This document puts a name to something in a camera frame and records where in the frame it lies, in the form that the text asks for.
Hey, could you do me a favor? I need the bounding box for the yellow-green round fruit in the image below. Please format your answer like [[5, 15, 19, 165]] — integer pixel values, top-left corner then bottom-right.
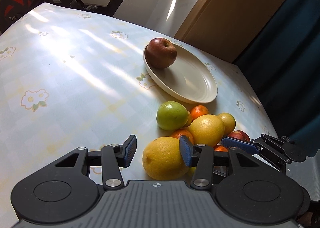
[[218, 112, 236, 136]]

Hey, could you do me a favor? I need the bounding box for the large yellow orange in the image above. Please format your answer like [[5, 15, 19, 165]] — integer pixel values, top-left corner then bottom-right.
[[187, 114, 225, 147], [142, 137, 189, 180]]

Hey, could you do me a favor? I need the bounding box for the small tangerine low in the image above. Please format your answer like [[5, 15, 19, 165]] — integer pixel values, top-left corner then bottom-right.
[[214, 145, 228, 152]]

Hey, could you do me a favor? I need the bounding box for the small red apple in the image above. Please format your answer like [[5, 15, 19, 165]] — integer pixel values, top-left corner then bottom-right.
[[228, 130, 250, 142]]

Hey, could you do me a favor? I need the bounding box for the small tangerine front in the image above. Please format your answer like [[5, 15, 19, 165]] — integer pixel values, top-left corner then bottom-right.
[[171, 129, 194, 144]]

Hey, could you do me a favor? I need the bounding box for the small tangerine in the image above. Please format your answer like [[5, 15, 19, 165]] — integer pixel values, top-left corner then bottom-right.
[[190, 105, 209, 121], [171, 129, 194, 144]]

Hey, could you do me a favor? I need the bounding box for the green apple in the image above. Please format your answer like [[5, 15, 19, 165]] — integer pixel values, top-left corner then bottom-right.
[[156, 101, 189, 131]]

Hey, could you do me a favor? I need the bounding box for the cream round plate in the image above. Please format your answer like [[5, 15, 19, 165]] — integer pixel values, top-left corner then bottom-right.
[[143, 44, 218, 104]]

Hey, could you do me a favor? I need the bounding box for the floral plastic tablecloth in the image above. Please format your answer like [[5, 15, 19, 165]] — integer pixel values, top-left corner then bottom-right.
[[0, 2, 278, 228]]

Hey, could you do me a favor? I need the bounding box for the dark teal curtain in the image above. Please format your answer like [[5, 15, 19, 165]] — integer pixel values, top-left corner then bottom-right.
[[235, 0, 319, 157]]

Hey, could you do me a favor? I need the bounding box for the dark red apple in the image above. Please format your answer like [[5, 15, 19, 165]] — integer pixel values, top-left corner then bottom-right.
[[145, 38, 177, 69]]

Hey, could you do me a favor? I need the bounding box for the wooden wardrobe panel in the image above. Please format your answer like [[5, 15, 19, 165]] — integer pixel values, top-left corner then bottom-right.
[[174, 0, 285, 62]]

